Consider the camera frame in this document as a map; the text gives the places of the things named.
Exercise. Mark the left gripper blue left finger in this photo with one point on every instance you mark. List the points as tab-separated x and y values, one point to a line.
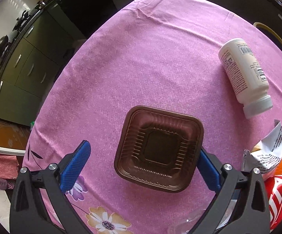
72	164

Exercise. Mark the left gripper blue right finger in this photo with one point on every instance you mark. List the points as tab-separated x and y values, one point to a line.
209	167

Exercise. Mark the brown plastic tray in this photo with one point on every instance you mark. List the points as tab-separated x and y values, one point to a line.
159	149

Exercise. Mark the silver snack wrapper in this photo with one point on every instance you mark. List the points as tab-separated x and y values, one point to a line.
266	154

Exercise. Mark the red soda can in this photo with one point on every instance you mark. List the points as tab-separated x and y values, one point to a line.
274	191

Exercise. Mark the small white plastic bottle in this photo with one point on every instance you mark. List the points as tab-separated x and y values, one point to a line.
246	76

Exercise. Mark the clear plastic water bottle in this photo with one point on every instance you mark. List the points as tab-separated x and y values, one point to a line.
184	225

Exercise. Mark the yellow rimmed trash bin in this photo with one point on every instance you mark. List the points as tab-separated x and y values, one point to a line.
271	34

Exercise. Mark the green lower cabinets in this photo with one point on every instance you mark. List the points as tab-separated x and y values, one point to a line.
34	62

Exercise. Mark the small black pot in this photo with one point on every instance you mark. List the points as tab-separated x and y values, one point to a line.
22	21

